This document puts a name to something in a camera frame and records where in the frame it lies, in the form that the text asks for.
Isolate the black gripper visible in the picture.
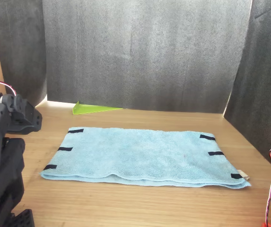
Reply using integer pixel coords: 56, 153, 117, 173
7, 94, 43, 135

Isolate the light blue terry towel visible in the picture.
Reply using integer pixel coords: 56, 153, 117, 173
39, 127, 252, 190

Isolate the dark grey foam panel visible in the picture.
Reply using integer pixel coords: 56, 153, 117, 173
0, 0, 48, 107
222, 0, 271, 171

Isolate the light grey foam panel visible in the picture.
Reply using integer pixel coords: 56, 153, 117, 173
42, 0, 254, 114

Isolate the white towel label tag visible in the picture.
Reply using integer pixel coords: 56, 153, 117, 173
237, 169, 250, 182

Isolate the lime green plastic bracket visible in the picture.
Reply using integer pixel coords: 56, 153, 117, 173
72, 101, 123, 116

